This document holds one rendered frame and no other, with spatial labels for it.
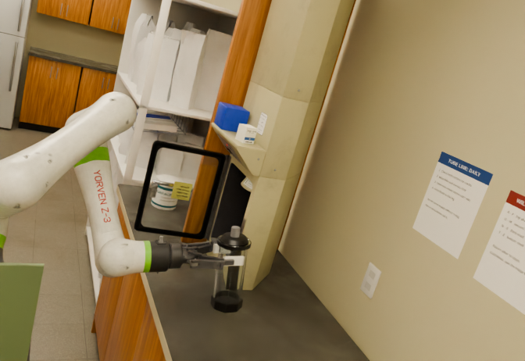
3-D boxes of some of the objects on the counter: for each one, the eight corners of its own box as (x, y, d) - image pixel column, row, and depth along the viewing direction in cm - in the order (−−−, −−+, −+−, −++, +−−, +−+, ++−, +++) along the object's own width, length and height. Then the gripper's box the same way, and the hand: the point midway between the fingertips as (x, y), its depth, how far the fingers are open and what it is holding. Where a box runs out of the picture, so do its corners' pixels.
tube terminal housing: (254, 252, 224) (301, 92, 205) (283, 291, 196) (341, 110, 177) (203, 248, 213) (249, 80, 194) (226, 290, 185) (282, 97, 166)
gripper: (176, 259, 134) (252, 257, 143) (162, 230, 153) (229, 230, 163) (173, 284, 135) (248, 280, 145) (159, 252, 155) (226, 251, 164)
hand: (231, 254), depth 153 cm, fingers closed on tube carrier, 9 cm apart
